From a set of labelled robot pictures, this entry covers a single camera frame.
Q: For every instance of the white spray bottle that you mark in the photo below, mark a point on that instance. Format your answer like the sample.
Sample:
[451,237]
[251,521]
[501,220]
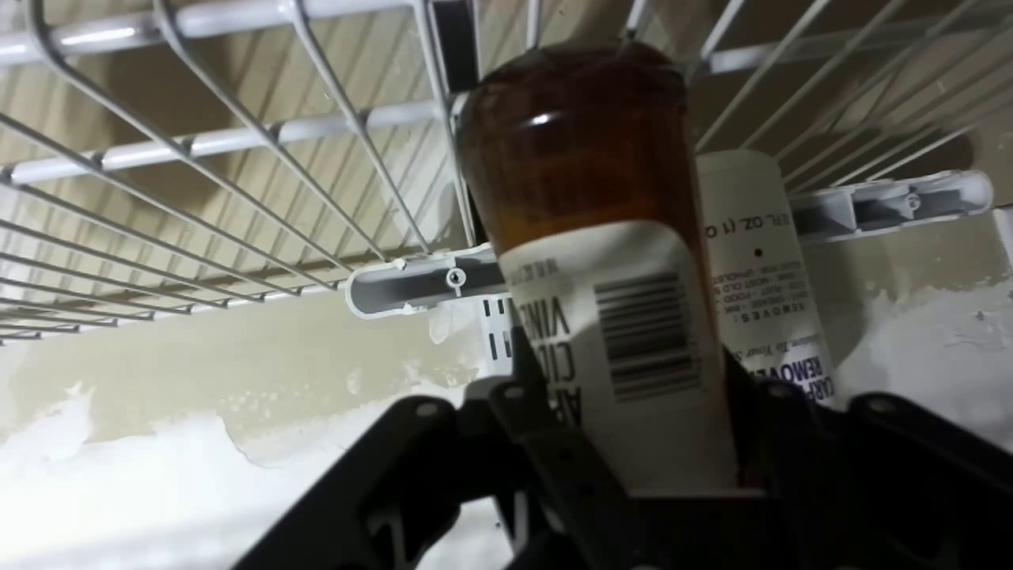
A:
[760,253]

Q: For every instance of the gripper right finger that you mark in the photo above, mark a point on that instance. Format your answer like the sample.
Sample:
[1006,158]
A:
[894,475]

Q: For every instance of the clear bottle with brown liquid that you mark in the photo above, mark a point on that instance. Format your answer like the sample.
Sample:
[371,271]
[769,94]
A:
[582,174]

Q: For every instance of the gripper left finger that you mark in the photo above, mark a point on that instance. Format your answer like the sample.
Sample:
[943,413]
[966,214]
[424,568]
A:
[411,467]

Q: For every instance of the white slotted shelf rail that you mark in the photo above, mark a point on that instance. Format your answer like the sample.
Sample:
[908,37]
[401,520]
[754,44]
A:
[497,340]

